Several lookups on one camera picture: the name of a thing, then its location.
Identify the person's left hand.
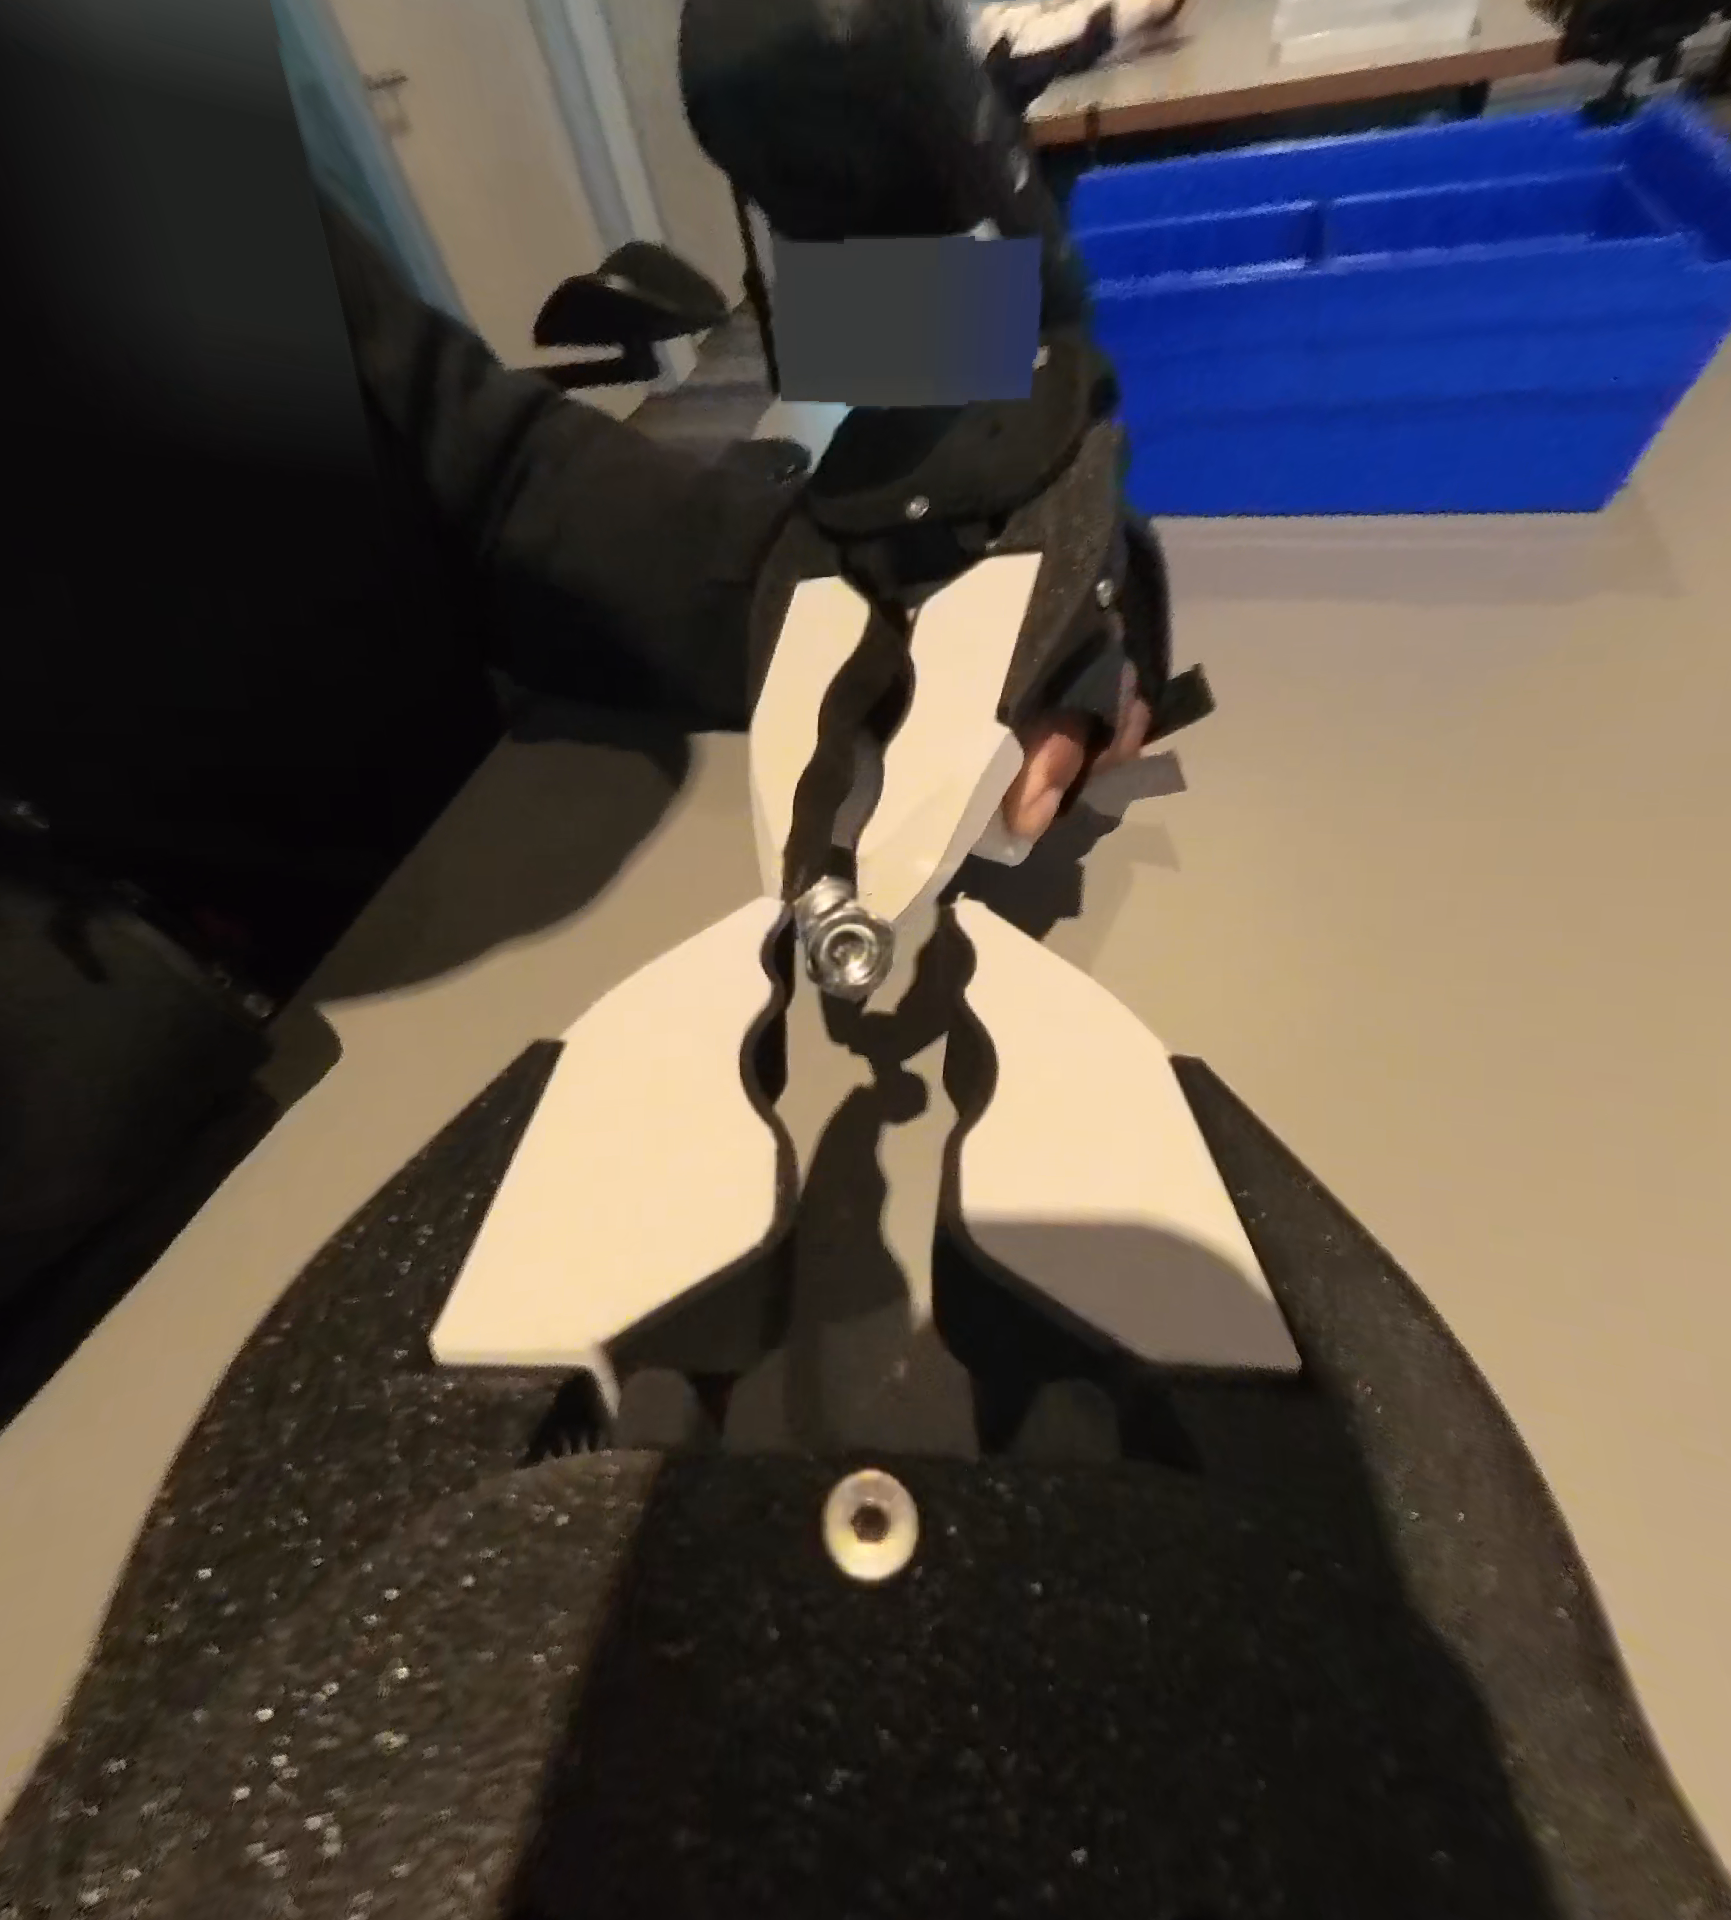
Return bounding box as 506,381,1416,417
998,695,1156,840

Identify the black office chair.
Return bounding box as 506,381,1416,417
532,240,732,392

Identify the wooden office desk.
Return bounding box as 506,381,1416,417
1022,0,1572,148

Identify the person's black jacket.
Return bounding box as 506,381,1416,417
0,0,508,1518

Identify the silver hex bolt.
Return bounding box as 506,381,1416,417
806,899,904,999

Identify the person's left forearm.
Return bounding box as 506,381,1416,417
311,185,814,737

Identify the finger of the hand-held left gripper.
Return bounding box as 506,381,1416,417
850,544,1048,942
746,574,882,902

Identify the blue plastic bin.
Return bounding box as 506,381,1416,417
1068,103,1731,519

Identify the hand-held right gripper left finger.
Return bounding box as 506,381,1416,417
430,895,808,1415

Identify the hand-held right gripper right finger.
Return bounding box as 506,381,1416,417
932,893,1306,1377

